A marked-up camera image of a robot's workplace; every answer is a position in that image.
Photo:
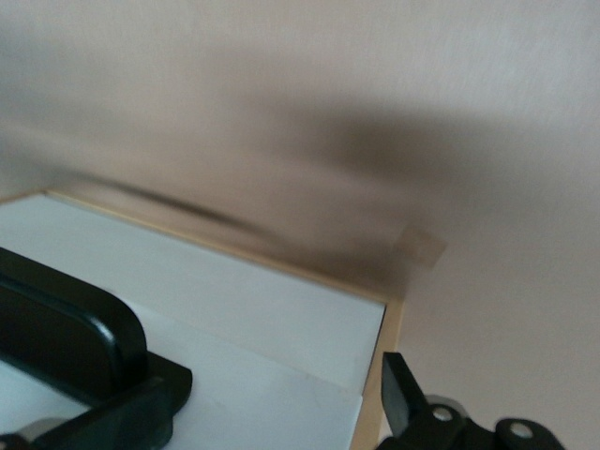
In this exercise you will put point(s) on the beige tape piece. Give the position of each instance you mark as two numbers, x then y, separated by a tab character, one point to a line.
422	246

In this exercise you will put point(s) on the white drawer front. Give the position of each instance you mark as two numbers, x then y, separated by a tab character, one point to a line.
262	403

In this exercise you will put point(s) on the white cabinet front panel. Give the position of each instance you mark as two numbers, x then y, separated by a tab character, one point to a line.
211	281

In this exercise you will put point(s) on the light wooden drawer cabinet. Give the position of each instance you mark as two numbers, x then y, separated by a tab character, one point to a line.
391	328

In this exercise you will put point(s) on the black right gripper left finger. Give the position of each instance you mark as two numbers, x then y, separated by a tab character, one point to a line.
140	412

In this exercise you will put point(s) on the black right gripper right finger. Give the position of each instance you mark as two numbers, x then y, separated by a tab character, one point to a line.
398	398

